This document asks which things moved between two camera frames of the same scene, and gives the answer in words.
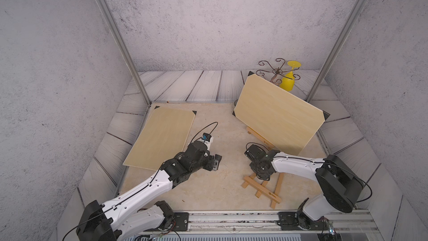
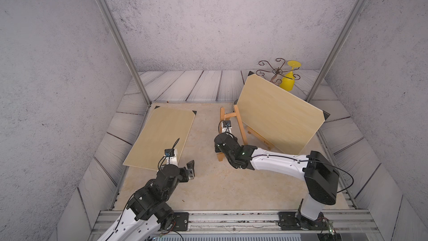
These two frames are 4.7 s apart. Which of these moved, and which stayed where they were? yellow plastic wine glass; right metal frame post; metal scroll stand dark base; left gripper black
Moved: left gripper black
Stayed: metal scroll stand dark base; right metal frame post; yellow plastic wine glass
